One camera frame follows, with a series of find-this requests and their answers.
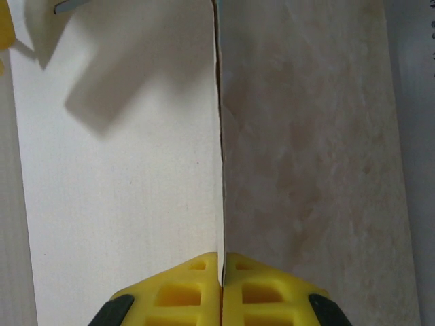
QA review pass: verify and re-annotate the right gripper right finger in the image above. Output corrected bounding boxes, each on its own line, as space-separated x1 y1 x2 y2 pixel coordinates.
222 253 346 326

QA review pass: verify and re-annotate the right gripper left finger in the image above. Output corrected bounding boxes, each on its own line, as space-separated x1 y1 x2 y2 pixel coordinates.
88 251 222 326

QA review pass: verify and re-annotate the white and teal paper box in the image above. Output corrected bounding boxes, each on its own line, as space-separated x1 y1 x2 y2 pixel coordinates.
6 0 228 326

